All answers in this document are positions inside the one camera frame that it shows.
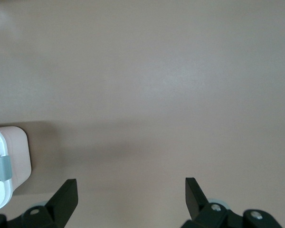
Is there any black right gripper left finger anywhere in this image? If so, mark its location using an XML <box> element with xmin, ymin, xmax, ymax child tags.
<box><xmin>0</xmin><ymin>179</ymin><xmax>79</xmax><ymax>228</ymax></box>

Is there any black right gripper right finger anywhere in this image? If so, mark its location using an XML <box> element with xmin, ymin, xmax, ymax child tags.
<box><xmin>180</xmin><ymin>176</ymin><xmax>285</xmax><ymax>228</ymax></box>

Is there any pink plastic box base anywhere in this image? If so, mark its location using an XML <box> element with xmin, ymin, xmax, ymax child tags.
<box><xmin>0</xmin><ymin>125</ymin><xmax>32</xmax><ymax>190</ymax></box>

